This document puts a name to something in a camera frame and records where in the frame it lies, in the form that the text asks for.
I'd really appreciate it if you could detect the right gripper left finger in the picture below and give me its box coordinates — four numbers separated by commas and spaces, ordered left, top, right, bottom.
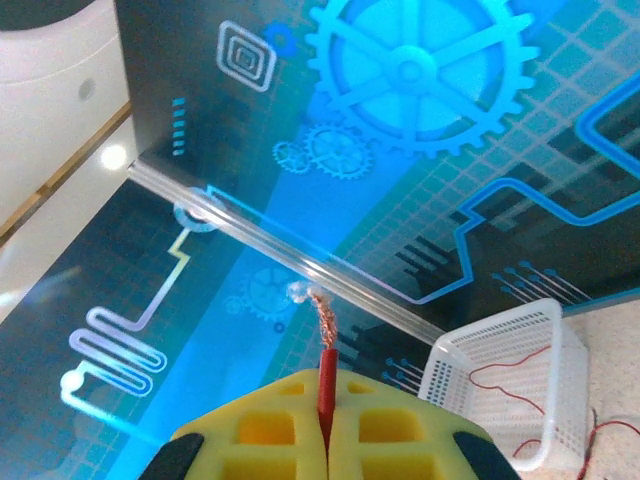
142, 368, 330, 480

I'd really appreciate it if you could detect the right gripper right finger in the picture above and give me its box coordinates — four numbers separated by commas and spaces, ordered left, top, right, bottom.
327, 368, 524, 480

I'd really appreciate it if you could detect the thin red wire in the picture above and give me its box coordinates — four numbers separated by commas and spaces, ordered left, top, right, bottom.
579, 418, 640, 480
467, 344, 554, 459
287, 281, 342, 447

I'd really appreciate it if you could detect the white plastic mesh basket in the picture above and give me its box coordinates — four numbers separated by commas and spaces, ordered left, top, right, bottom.
417, 298, 591, 474

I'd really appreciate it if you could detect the aluminium frame post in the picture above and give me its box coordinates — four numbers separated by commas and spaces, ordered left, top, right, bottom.
127, 162, 454, 347

